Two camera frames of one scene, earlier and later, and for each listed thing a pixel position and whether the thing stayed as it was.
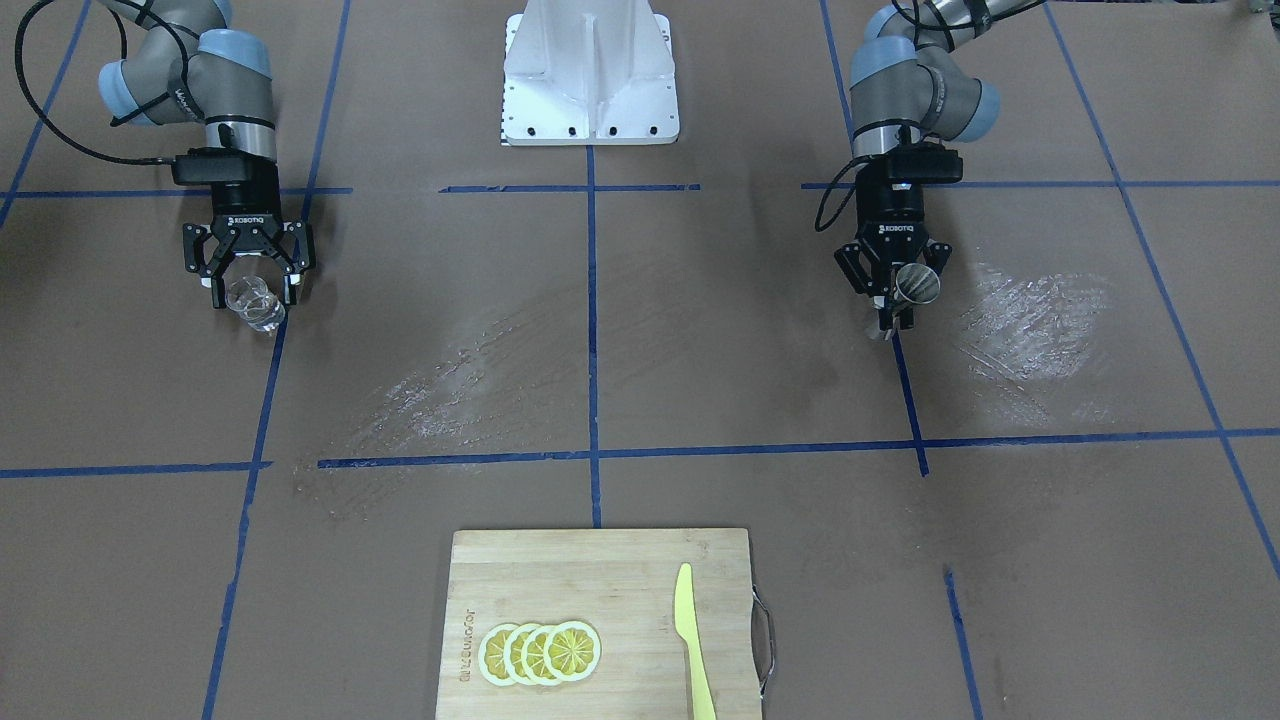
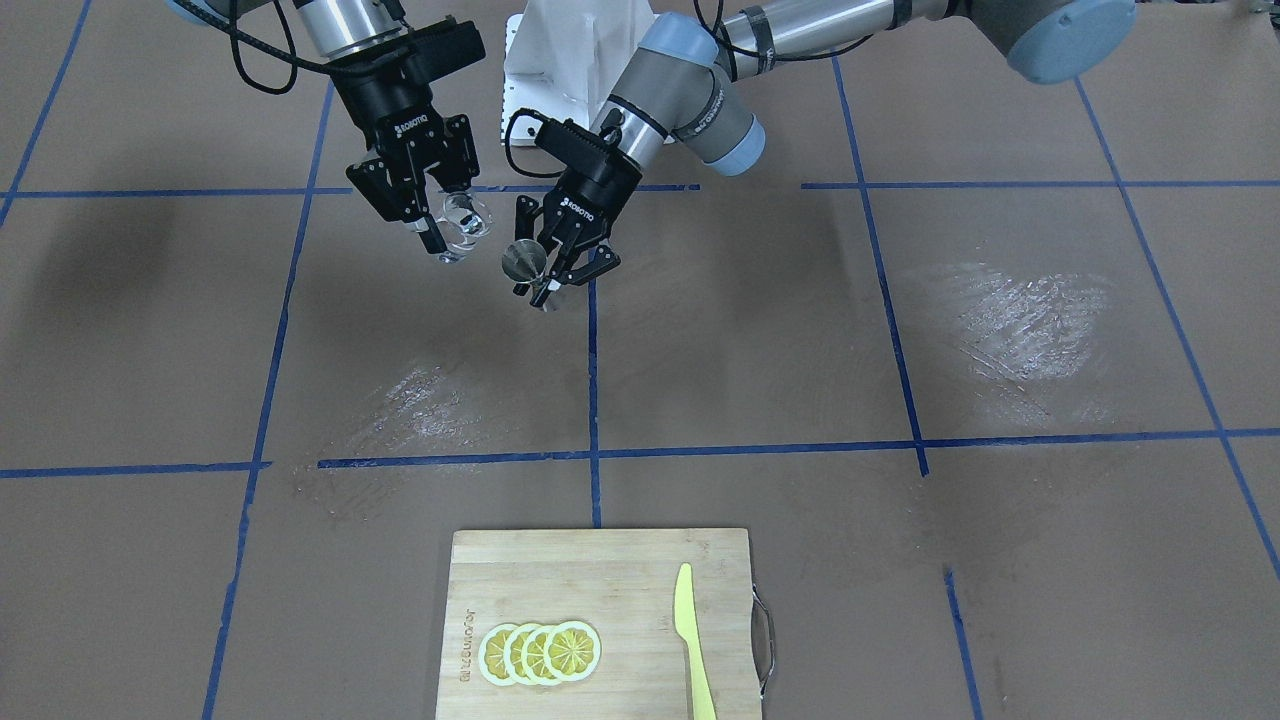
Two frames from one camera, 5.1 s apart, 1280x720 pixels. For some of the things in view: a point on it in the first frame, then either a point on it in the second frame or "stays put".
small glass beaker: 252,299 to 465,222
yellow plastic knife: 684,620 stays put
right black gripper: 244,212 to 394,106
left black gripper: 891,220 to 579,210
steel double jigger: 915,284 to 525,261
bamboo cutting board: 623,583 stays put
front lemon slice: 573,651 stays put
